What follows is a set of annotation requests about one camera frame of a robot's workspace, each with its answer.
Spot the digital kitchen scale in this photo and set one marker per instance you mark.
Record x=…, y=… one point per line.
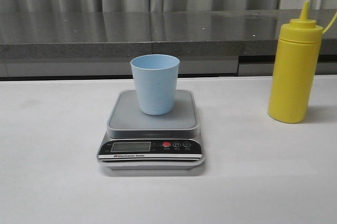
x=138, y=144

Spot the yellow squeeze bottle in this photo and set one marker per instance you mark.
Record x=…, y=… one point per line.
x=296, y=58

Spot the light blue plastic cup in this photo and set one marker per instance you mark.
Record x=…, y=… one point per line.
x=155, y=79

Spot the grey stone counter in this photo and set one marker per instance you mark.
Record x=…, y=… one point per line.
x=76, y=45

